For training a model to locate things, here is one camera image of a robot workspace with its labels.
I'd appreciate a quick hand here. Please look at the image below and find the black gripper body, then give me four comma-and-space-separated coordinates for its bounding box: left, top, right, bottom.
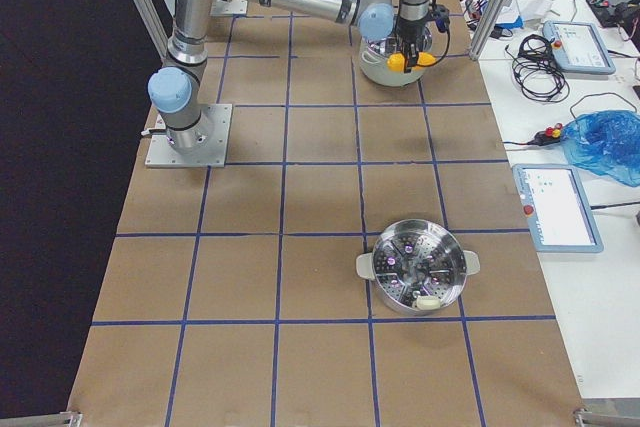
393, 16, 425, 58

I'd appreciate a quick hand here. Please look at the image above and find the yellow corn cob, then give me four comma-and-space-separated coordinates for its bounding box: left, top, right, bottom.
386, 52, 439, 73

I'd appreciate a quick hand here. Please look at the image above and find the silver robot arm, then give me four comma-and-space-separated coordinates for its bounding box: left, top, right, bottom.
147, 0, 448, 168

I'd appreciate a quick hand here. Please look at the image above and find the pale green electric pot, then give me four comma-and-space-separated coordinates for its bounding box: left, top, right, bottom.
359, 27, 436, 87

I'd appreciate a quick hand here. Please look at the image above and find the steel steamer pot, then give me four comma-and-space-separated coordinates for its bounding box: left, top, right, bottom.
355, 219, 480, 316

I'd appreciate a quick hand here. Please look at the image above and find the white blue box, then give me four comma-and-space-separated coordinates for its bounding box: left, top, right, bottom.
495, 0, 524, 29

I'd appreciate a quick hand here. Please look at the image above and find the red button controller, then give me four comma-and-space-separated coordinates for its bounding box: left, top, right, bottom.
531, 123, 563, 146

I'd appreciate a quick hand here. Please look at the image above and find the far teach pendant tablet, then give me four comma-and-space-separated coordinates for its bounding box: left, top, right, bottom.
542, 21, 616, 75

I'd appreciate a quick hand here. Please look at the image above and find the teach pendant tablet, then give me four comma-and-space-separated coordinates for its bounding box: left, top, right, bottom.
542, 21, 616, 75
512, 164, 604, 253

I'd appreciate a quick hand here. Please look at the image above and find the near teach pendant tablet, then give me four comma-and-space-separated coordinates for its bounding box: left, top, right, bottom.
512, 164, 604, 253

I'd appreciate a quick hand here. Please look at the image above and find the blue plastic bag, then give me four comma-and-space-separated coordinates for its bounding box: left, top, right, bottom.
561, 110, 639, 187

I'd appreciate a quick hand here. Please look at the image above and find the coiled black cable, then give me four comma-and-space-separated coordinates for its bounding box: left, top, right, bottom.
510, 34, 569, 102

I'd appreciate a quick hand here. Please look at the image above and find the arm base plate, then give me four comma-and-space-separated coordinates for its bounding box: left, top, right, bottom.
210, 0, 248, 18
142, 104, 233, 168

